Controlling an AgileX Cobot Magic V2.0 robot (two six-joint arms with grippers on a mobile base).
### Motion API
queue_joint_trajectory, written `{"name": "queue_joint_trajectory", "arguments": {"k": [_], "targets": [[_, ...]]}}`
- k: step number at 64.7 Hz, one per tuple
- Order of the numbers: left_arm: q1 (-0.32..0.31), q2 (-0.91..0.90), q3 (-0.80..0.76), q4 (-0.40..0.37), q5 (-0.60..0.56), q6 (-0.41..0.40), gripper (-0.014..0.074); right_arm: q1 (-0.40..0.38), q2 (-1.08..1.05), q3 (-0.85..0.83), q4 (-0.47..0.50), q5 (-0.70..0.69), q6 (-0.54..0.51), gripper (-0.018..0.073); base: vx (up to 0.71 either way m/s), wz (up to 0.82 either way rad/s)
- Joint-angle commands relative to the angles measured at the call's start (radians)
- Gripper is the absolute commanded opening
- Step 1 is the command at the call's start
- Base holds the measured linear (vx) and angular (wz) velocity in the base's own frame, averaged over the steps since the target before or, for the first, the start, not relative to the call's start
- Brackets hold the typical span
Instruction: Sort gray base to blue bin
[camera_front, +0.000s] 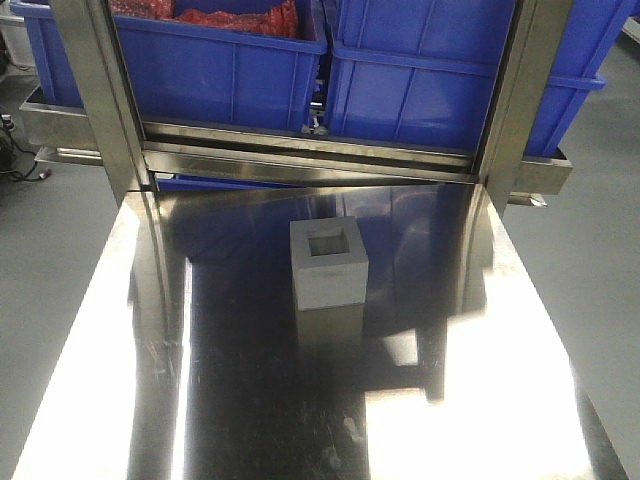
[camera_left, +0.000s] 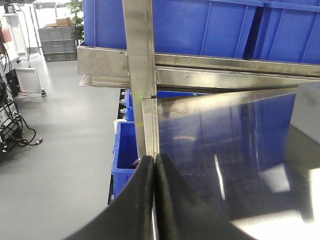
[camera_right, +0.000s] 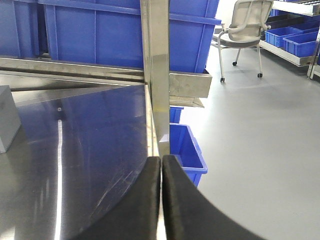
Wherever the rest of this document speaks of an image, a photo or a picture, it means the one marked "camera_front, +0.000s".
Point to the left blue plastic bin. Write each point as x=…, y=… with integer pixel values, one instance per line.
x=200, y=73

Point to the gray square foam base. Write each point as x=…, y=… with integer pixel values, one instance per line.
x=329, y=263

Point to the right blue plastic bin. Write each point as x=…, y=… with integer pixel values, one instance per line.
x=423, y=72

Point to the stainless steel rack frame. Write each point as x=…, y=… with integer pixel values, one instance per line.
x=109, y=132

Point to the red mesh material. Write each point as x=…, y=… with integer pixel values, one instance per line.
x=280, y=20

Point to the blue plastic bin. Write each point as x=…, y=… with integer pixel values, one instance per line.
x=423, y=72
x=200, y=73

